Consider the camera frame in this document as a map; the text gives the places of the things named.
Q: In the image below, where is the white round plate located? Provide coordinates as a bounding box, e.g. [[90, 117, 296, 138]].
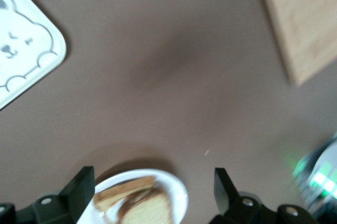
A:
[[77, 168, 190, 224]]

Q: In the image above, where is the bamboo cutting board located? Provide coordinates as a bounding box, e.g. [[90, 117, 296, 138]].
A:
[[257, 0, 337, 87]]

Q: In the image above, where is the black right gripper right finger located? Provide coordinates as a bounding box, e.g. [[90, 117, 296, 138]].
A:
[[210, 168, 277, 224]]

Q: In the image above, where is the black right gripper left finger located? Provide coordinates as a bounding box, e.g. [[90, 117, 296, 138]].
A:
[[15, 165, 95, 224]]

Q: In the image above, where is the cream bear print tray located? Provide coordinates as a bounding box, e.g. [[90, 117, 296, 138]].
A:
[[0, 0, 67, 111]]

